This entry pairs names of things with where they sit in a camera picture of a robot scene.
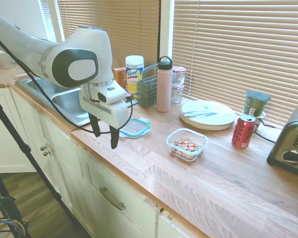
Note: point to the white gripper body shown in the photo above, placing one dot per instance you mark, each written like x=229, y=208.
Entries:
x=106, y=112

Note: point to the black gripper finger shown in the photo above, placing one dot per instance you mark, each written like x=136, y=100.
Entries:
x=95, y=125
x=114, y=137

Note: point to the clear lid with teal rim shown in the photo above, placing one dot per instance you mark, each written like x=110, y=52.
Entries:
x=136, y=127

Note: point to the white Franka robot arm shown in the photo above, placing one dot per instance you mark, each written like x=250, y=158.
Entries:
x=27, y=47

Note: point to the glass jar red checked lid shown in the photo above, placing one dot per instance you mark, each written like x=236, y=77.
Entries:
x=179, y=75
x=176, y=95

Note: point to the square glass food container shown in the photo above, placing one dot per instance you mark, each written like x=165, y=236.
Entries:
x=201, y=141

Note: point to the plastic container white lid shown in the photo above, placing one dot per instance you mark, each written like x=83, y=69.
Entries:
x=1, y=60

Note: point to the orange cardboard box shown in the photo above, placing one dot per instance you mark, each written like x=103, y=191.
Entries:
x=119, y=77

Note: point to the stainless steel double sink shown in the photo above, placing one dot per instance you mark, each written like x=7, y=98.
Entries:
x=64, y=101

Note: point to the yellow Lysol wipes canister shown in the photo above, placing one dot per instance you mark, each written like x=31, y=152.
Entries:
x=134, y=74

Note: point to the round metal cabinet knob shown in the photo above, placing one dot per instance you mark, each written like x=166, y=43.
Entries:
x=43, y=148
x=47, y=153

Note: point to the cream kitchen cabinet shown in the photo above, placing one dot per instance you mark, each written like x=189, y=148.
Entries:
x=89, y=193

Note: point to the pink water bottle black cap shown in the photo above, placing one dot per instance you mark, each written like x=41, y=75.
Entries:
x=164, y=86

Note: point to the brown nut pieces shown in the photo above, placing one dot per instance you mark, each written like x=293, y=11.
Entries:
x=185, y=146

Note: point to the medium beige window blind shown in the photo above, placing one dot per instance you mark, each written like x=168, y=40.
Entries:
x=129, y=29

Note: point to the silver table knife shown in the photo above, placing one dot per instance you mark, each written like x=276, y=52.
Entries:
x=203, y=114
x=198, y=109

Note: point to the white round plate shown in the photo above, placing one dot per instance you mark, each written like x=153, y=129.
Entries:
x=223, y=114
x=208, y=127

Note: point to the white window mullion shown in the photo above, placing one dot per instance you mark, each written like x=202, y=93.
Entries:
x=167, y=29

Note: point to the narrow white window blind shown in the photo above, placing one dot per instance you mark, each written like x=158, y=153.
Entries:
x=47, y=19

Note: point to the red Coca-Cola can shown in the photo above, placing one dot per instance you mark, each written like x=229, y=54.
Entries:
x=243, y=132

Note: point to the clear lidded plastic tub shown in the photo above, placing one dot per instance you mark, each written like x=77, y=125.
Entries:
x=259, y=122

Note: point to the wide beige window blind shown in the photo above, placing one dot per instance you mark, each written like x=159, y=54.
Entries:
x=238, y=49

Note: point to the green plastic tub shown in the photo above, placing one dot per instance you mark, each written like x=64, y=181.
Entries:
x=257, y=102

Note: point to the stainless steel toaster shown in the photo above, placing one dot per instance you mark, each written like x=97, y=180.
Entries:
x=291, y=138

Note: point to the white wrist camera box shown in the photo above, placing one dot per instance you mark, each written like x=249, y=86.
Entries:
x=114, y=95

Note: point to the black camera tripod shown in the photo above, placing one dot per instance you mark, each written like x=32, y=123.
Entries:
x=24, y=148

